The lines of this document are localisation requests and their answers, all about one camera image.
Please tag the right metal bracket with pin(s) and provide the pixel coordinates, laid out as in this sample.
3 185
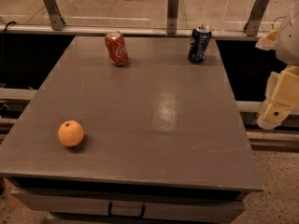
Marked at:
252 26

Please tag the metal bracket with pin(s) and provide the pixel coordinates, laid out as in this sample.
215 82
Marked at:
252 26
172 17
56 20

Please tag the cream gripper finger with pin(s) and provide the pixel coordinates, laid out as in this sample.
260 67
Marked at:
268 42
281 97

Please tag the left metal bracket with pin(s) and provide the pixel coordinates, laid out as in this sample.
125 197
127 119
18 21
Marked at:
56 20

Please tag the red coke can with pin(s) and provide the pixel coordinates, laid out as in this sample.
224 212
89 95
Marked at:
116 47

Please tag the metal rail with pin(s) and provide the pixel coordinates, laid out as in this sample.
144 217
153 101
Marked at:
94 31

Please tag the grey drawer with black handle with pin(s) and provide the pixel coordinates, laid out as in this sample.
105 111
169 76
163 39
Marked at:
91 207

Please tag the middle metal bracket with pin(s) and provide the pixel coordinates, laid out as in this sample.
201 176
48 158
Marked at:
172 17

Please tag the orange fruit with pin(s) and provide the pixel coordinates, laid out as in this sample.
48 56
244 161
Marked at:
70 133

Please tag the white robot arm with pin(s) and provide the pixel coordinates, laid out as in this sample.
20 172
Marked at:
287 43

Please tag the blue pepsi can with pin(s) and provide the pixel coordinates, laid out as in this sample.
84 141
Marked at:
201 36

